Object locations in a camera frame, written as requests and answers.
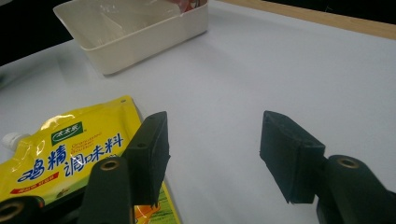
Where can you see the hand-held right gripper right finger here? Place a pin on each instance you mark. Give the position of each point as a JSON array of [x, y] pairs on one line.
[[286, 155]]

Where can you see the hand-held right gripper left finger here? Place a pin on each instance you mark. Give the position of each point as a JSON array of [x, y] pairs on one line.
[[149, 155]]

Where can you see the yellow spout pouch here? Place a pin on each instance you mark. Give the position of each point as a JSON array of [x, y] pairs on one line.
[[62, 155]]

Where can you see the cream plastic divided container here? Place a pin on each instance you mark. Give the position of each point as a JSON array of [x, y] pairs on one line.
[[149, 46]]

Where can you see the red seasoning packet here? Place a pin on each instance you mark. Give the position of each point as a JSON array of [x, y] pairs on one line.
[[190, 4]]

